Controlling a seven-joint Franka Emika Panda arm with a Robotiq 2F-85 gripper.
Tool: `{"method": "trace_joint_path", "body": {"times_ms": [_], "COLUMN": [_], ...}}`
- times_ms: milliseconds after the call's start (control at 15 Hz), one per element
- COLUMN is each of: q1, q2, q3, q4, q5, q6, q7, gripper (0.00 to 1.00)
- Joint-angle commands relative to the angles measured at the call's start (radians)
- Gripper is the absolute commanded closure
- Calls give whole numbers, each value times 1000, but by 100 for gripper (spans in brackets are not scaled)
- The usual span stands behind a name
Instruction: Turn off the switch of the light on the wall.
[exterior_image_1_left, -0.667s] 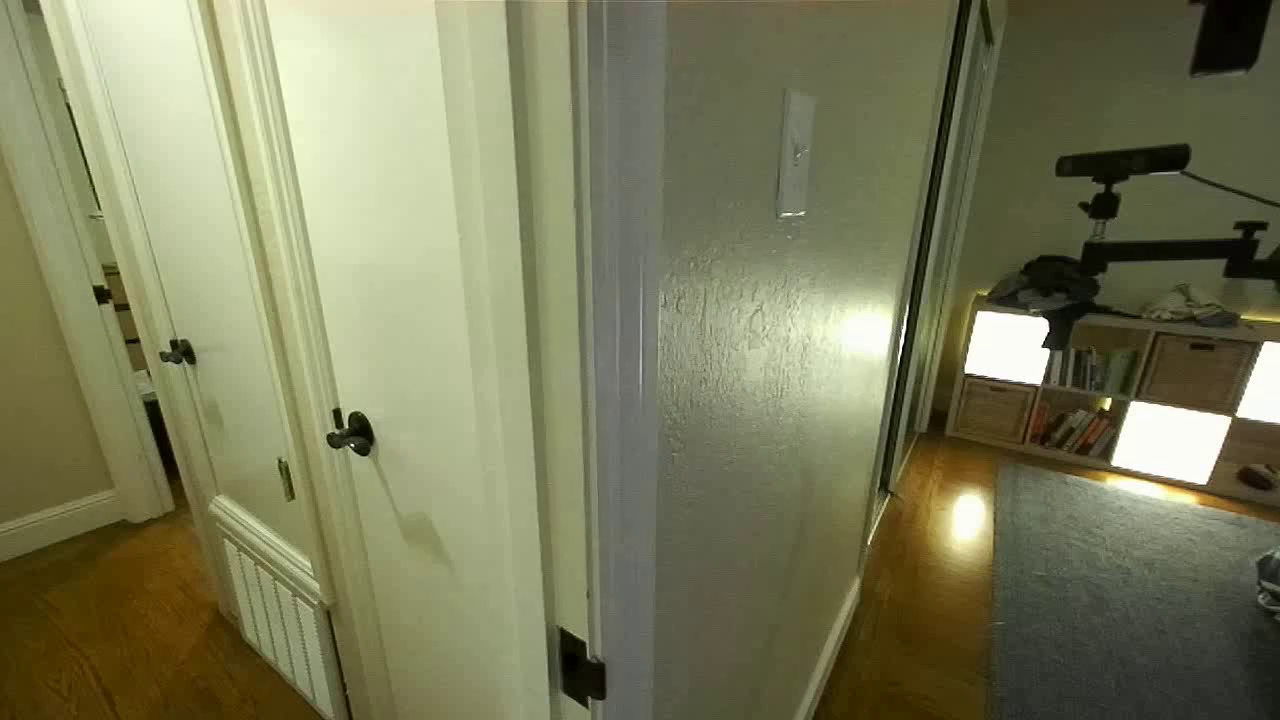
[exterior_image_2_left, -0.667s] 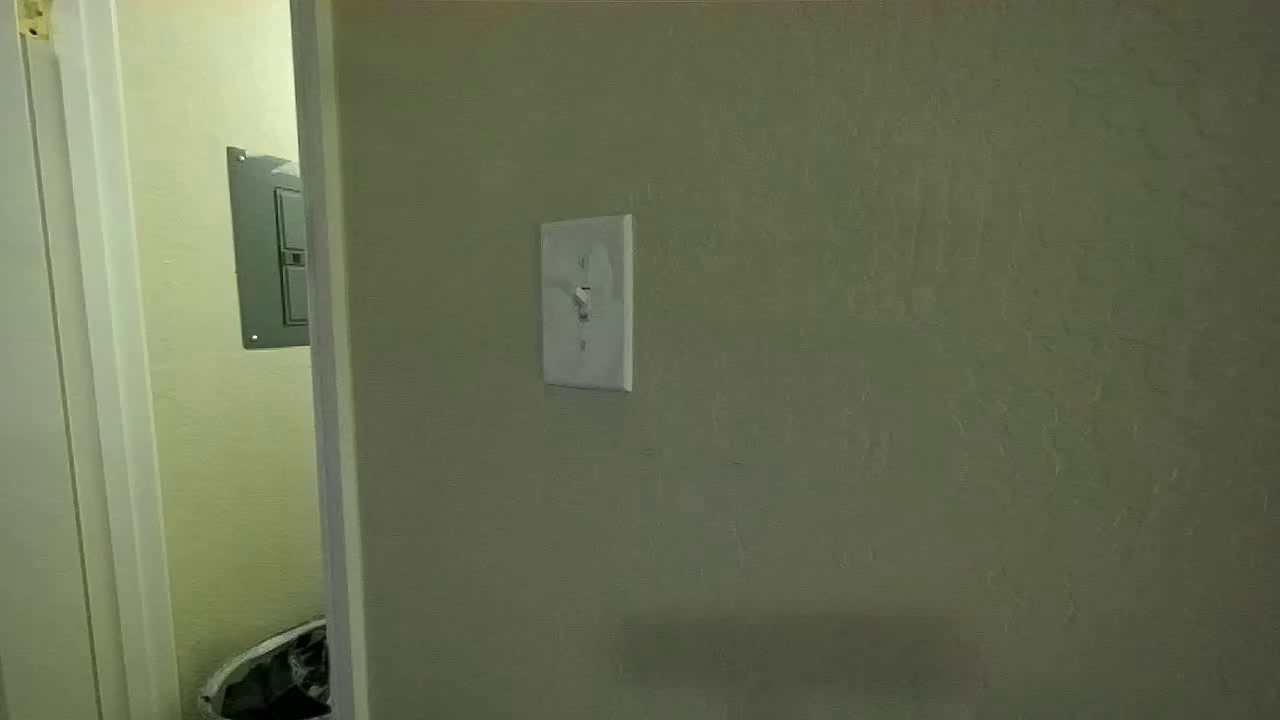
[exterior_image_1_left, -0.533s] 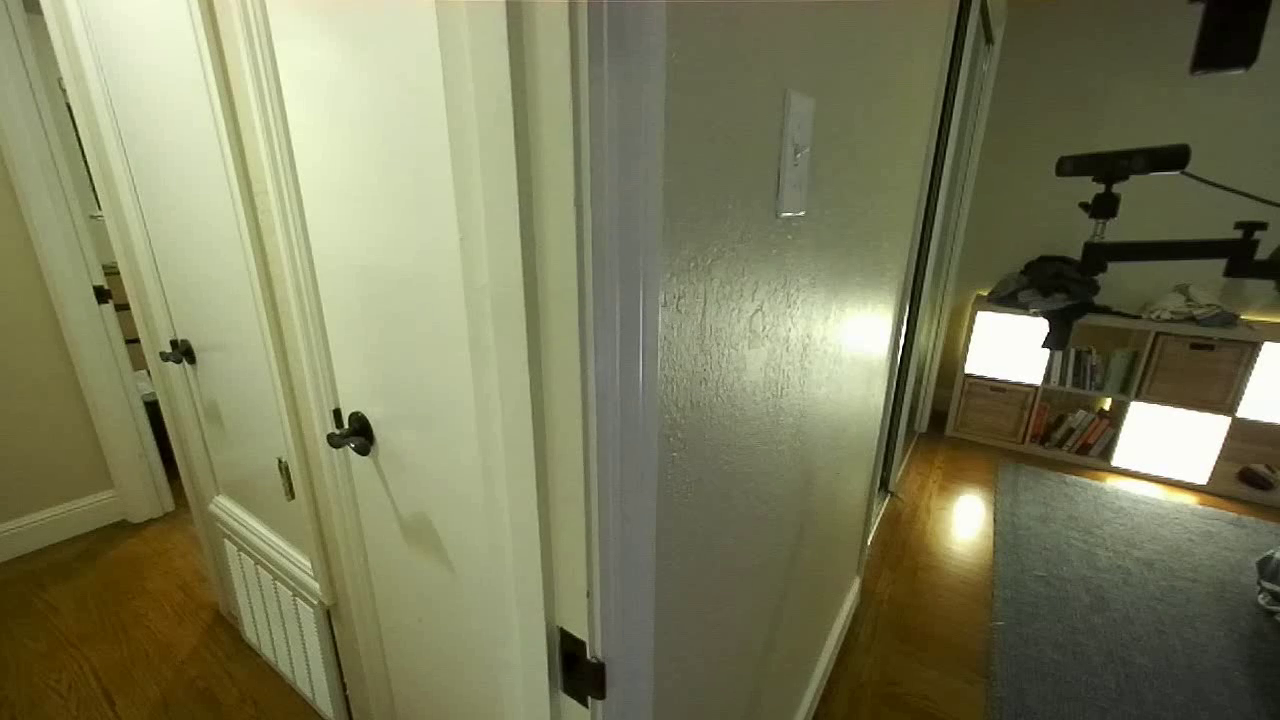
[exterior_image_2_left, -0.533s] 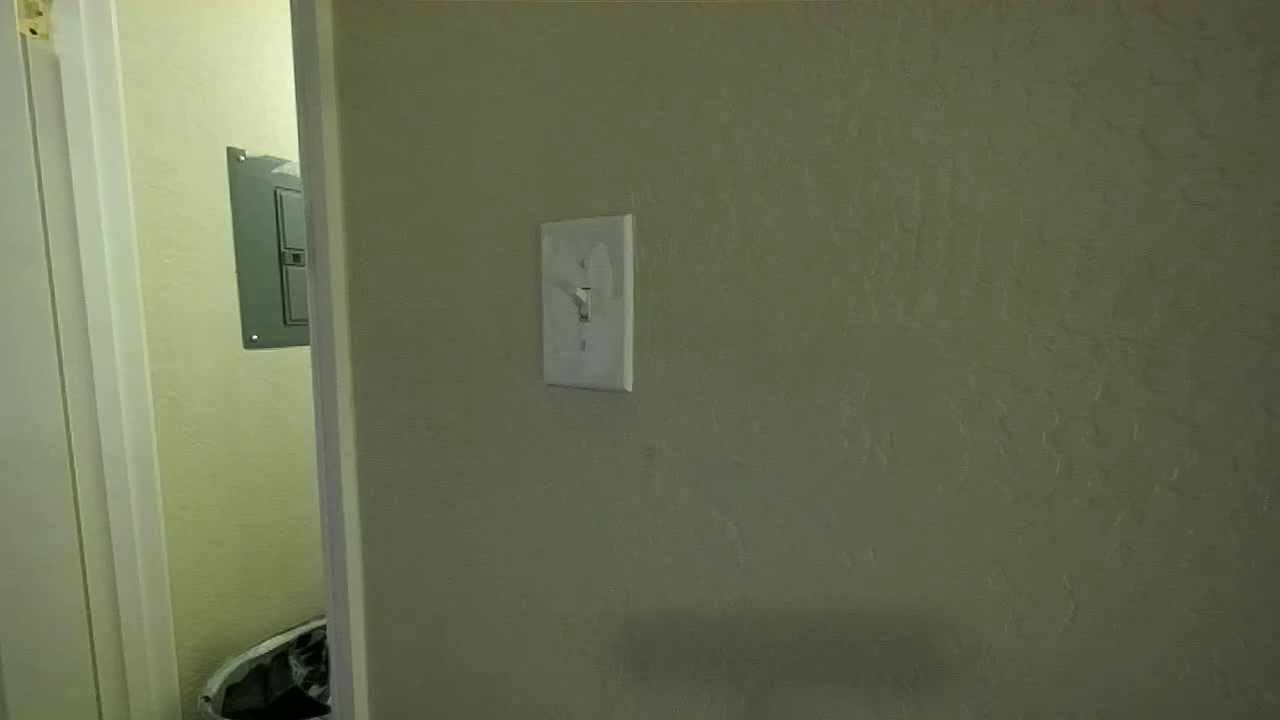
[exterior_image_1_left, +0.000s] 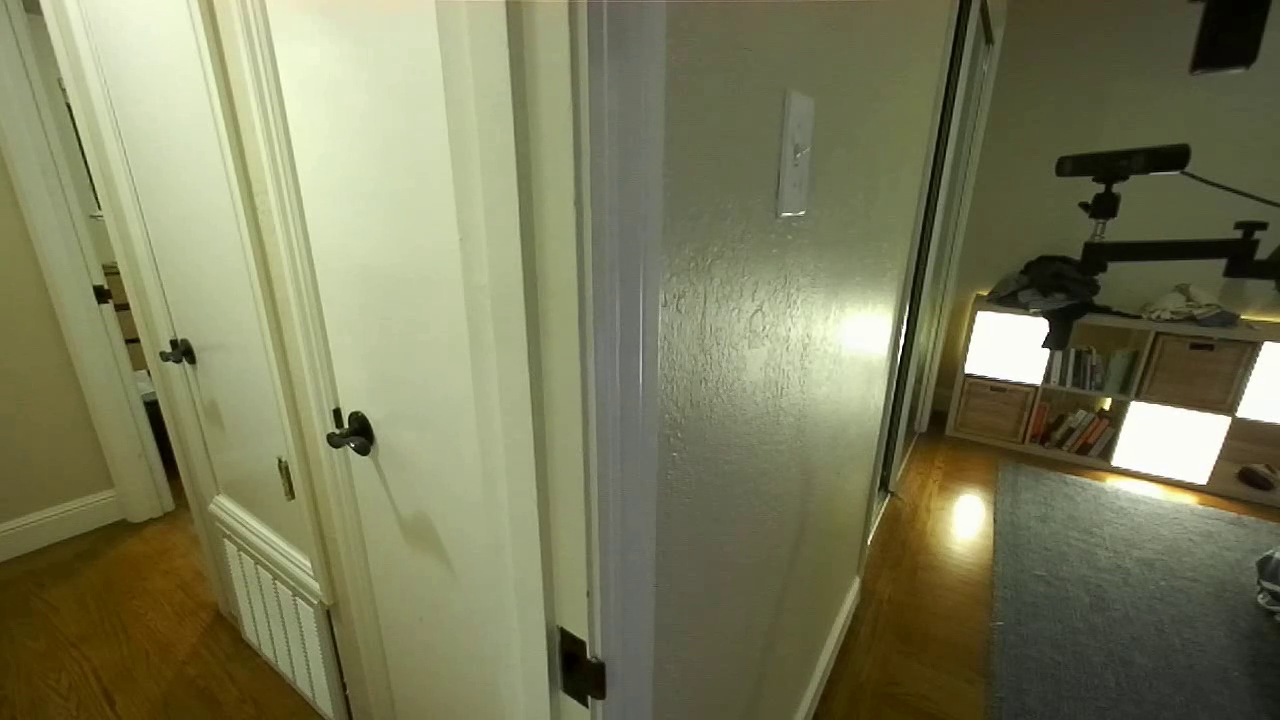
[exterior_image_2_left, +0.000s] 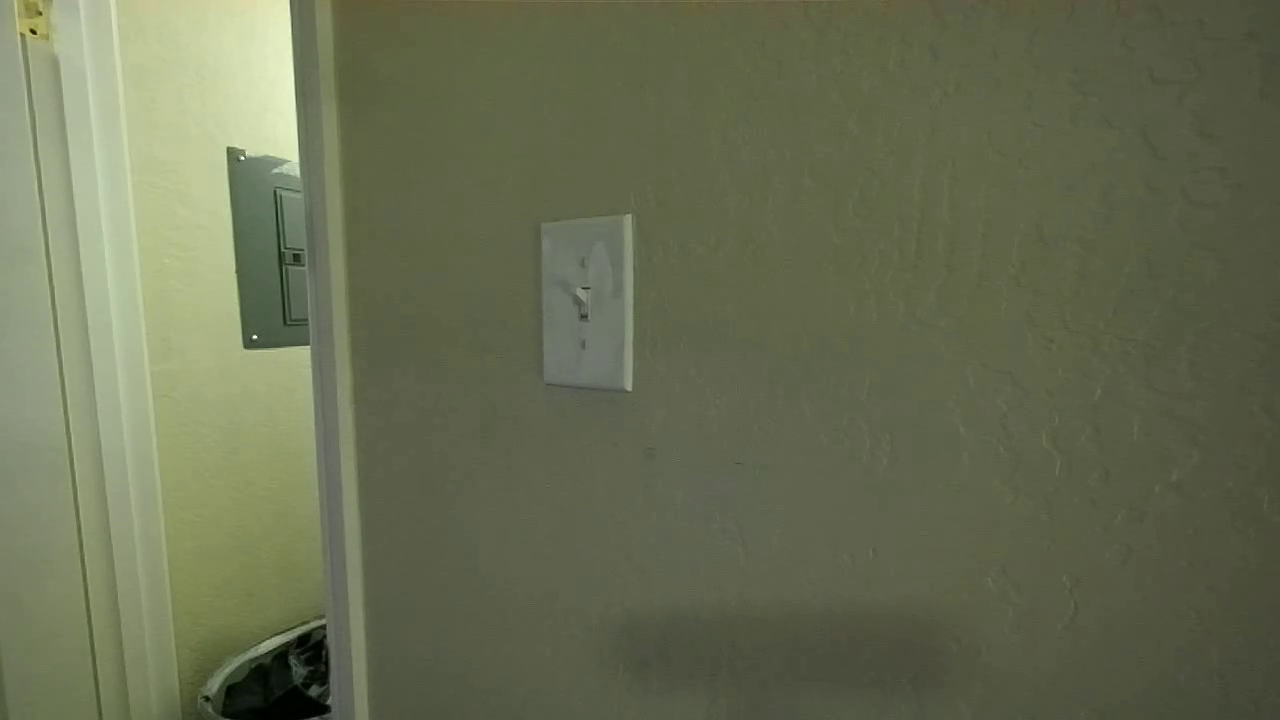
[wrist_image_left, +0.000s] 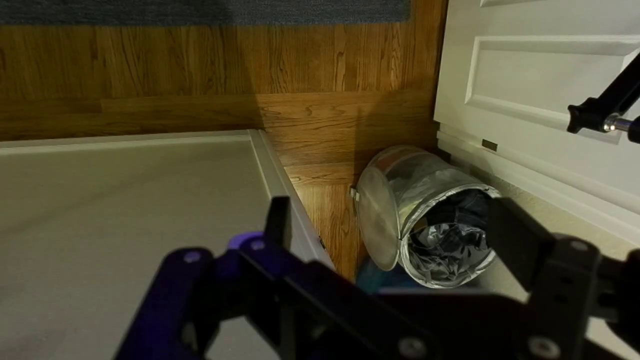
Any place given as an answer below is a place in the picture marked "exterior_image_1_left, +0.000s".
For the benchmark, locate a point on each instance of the white wall light switch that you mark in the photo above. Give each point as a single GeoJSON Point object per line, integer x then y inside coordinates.
{"type": "Point", "coordinates": [799, 153]}

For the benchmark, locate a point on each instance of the dark round door knob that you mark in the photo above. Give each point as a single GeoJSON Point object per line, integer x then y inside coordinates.
{"type": "Point", "coordinates": [176, 353]}
{"type": "Point", "coordinates": [353, 432]}

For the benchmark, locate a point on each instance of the grey floor rug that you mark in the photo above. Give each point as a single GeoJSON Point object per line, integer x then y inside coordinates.
{"type": "Point", "coordinates": [1122, 603]}

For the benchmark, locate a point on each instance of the mirrored sliding closet door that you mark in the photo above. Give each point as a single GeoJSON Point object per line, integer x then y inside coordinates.
{"type": "Point", "coordinates": [933, 242]}

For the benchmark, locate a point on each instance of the grey round object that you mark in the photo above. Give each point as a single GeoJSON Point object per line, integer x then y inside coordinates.
{"type": "Point", "coordinates": [1271, 585]}

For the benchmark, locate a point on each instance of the row of leaning books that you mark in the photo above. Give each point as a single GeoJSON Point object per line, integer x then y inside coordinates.
{"type": "Point", "coordinates": [1072, 431]}

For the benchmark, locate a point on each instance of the white storage shelf unit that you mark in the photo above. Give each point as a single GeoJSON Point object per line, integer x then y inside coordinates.
{"type": "Point", "coordinates": [1124, 390]}

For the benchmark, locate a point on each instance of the black stereo camera bar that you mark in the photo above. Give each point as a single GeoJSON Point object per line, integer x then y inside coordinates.
{"type": "Point", "coordinates": [1122, 162]}

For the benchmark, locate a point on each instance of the small dark door knob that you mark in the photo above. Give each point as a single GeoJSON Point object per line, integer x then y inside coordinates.
{"type": "Point", "coordinates": [101, 294]}

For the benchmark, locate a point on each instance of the row of upright books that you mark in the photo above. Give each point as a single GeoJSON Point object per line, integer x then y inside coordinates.
{"type": "Point", "coordinates": [1101, 369]}

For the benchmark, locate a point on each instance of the glowing white light panel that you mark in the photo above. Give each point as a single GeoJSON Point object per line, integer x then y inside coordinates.
{"type": "Point", "coordinates": [1263, 385]}
{"type": "Point", "coordinates": [1169, 440]}
{"type": "Point", "coordinates": [1011, 347]}

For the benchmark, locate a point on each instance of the black bag on shelf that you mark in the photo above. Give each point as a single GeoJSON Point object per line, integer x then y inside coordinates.
{"type": "Point", "coordinates": [1045, 281]}

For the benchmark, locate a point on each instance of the white door with louvred bottom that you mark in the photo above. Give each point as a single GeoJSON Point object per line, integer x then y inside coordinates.
{"type": "Point", "coordinates": [203, 266]}

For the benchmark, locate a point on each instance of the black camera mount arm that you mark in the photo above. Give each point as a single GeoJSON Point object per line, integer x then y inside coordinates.
{"type": "Point", "coordinates": [1175, 251]}

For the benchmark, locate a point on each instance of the white door with dark knob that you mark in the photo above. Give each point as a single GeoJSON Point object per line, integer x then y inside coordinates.
{"type": "Point", "coordinates": [402, 332]}

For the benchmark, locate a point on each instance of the metal door latch plate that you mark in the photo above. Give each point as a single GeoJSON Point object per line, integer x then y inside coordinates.
{"type": "Point", "coordinates": [285, 477]}

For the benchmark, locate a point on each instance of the brown wicker storage bin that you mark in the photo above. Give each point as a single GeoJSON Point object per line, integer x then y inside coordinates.
{"type": "Point", "coordinates": [1199, 369]}
{"type": "Point", "coordinates": [1245, 446]}
{"type": "Point", "coordinates": [993, 411]}

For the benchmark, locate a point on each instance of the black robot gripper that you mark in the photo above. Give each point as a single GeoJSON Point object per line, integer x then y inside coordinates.
{"type": "Point", "coordinates": [1229, 35]}

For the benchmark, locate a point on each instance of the black door hinge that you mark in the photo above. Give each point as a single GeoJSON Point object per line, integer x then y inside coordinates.
{"type": "Point", "coordinates": [577, 666]}

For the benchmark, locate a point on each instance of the pale clutter pile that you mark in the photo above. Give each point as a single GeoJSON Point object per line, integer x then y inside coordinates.
{"type": "Point", "coordinates": [1190, 307]}

